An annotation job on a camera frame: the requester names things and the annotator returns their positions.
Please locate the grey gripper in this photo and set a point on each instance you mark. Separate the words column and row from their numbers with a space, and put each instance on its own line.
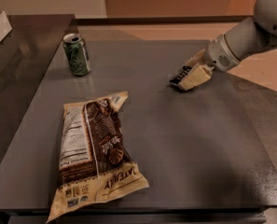
column 218, row 56

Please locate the black rxbar chocolate bar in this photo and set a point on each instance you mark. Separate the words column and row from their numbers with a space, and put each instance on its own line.
column 183, row 73

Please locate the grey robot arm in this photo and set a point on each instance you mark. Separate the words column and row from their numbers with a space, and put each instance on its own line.
column 251, row 36

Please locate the brown chip bag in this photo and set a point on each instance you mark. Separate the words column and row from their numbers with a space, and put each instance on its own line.
column 94, row 166

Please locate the green soda can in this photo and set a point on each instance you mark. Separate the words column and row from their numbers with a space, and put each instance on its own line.
column 77, row 54

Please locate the dark side counter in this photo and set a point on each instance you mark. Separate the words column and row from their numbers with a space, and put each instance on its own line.
column 25, row 55

